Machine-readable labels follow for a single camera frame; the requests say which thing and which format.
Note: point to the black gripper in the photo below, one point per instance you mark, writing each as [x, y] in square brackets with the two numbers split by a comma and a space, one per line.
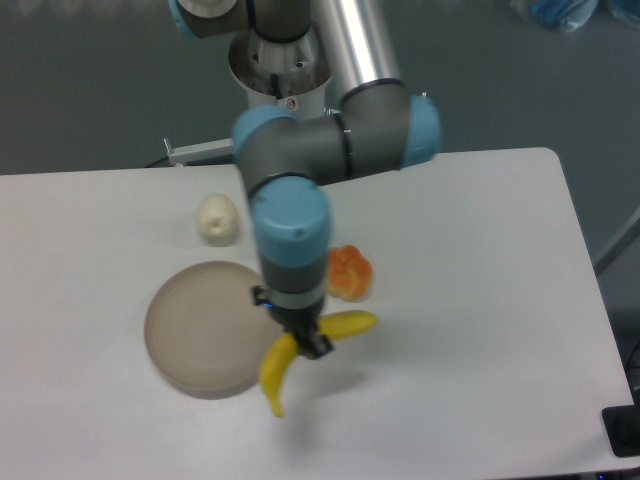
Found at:
[297, 313]

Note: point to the yellow toy banana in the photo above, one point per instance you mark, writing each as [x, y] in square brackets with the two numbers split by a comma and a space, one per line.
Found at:
[280, 355]

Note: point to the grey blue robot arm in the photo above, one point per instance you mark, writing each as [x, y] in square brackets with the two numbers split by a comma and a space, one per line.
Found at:
[338, 110]

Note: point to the beige round plate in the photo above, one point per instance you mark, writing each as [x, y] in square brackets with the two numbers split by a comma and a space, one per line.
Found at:
[203, 332]

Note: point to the orange toy bread roll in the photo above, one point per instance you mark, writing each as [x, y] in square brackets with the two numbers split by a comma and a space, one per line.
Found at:
[349, 273]

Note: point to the white toy garlic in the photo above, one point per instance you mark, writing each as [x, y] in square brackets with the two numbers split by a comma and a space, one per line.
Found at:
[217, 219]

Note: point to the black device at edge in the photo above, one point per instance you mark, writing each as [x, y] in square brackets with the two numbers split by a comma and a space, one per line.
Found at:
[622, 427]

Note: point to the white metal bracket left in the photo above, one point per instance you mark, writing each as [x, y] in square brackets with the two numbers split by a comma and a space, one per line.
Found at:
[217, 152]

